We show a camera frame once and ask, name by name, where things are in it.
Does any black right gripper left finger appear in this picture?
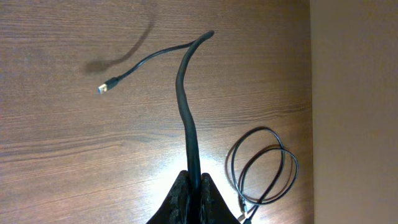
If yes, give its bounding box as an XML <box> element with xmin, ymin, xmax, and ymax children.
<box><xmin>147</xmin><ymin>170</ymin><xmax>192</xmax><ymax>224</ymax></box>

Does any black separated USB cable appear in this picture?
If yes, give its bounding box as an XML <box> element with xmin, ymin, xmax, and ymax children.
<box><xmin>230</xmin><ymin>126</ymin><xmax>300</xmax><ymax>224</ymax></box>

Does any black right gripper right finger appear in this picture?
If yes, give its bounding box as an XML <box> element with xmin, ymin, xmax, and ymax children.
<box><xmin>200</xmin><ymin>173</ymin><xmax>240</xmax><ymax>224</ymax></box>

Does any black USB cable bundle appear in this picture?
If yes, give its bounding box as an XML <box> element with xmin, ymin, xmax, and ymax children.
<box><xmin>98</xmin><ymin>30</ymin><xmax>215</xmax><ymax>190</ymax></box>

